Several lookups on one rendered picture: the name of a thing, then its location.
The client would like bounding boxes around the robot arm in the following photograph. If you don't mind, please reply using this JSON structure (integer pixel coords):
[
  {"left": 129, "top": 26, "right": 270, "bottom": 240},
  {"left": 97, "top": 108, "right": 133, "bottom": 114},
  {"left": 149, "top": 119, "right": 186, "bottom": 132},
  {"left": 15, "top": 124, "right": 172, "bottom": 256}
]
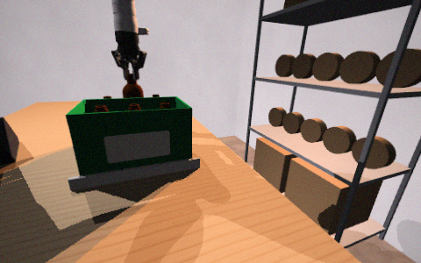
[{"left": 111, "top": 0, "right": 149, "bottom": 35}]

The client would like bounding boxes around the dark green crate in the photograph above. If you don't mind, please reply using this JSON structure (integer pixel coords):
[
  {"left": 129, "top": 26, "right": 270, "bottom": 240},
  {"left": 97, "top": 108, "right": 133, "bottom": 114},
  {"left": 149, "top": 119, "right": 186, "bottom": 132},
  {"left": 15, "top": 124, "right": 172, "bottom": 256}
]
[{"left": 71, "top": 96, "right": 192, "bottom": 175}]

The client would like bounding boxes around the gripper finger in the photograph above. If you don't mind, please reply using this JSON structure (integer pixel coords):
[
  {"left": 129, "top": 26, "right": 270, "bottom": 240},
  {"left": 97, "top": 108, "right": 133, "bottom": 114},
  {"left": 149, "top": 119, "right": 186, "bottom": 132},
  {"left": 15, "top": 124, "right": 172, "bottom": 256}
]
[
  {"left": 126, "top": 49, "right": 146, "bottom": 81},
  {"left": 111, "top": 48, "right": 130, "bottom": 81}
]

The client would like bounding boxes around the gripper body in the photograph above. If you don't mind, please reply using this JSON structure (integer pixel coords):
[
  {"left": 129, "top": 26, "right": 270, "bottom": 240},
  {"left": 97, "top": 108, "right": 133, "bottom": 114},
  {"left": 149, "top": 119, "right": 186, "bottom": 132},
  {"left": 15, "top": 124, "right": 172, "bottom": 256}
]
[{"left": 115, "top": 31, "right": 140, "bottom": 60}]

